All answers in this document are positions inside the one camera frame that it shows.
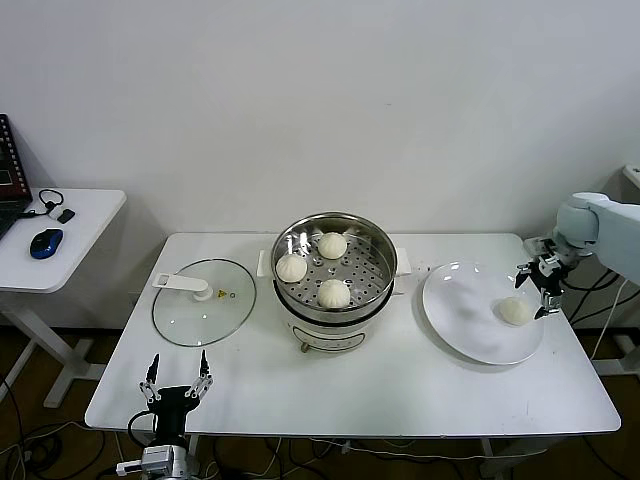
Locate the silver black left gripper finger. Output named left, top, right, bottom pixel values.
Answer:
left=185, top=348, right=215, bottom=399
left=138, top=353, right=162, bottom=402

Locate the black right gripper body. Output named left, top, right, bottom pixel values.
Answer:
left=529, top=254, right=576, bottom=296

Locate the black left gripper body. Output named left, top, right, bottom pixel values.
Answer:
left=147, top=385, right=201, bottom=442

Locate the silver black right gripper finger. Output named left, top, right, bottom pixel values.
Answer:
left=533, top=289, right=562, bottom=321
left=514, top=263, right=539, bottom=289

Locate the white steamed baozi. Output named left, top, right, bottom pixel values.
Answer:
left=497, top=297, right=534, bottom=327
left=318, top=232, right=348, bottom=261
left=276, top=253, right=309, bottom=284
left=318, top=278, right=351, bottom=310

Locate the stainless steel steamer basket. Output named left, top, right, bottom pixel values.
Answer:
left=257, top=212, right=414, bottom=314

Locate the white round plate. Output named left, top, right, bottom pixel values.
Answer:
left=421, top=260, right=545, bottom=366

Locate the white electric cooker base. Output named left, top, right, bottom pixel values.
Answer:
left=272, top=277, right=407, bottom=355

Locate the blue black computer mouse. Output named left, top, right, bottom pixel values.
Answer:
left=28, top=227, right=65, bottom=260

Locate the black red laptop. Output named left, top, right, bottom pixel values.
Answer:
left=0, top=113, right=34, bottom=241

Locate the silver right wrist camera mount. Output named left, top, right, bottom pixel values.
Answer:
left=523, top=237, right=556, bottom=259

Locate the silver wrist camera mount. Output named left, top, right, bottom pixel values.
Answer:
left=523, top=237, right=556, bottom=259
left=117, top=444, right=190, bottom=476

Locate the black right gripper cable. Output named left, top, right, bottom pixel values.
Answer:
left=559, top=269, right=614, bottom=292

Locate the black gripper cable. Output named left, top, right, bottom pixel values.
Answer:
left=559, top=269, right=614, bottom=292
left=127, top=409, right=157, bottom=449

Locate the black wall cable with plug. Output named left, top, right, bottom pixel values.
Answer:
left=569, top=277, right=620, bottom=326

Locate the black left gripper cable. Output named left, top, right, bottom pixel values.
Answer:
left=127, top=409, right=157, bottom=449

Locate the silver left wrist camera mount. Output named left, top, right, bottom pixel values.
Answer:
left=117, top=444, right=190, bottom=476

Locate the white hanging cable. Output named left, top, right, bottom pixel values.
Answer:
left=591, top=279, right=627, bottom=361

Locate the glass lid with white handle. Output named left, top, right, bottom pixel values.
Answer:
left=151, top=257, right=257, bottom=348

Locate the black floor cable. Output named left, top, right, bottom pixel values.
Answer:
left=0, top=372, right=24, bottom=480

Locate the white floor cable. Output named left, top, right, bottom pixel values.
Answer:
left=259, top=437, right=549, bottom=474

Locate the black earphone cable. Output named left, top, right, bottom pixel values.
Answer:
left=19, top=188, right=66, bottom=220

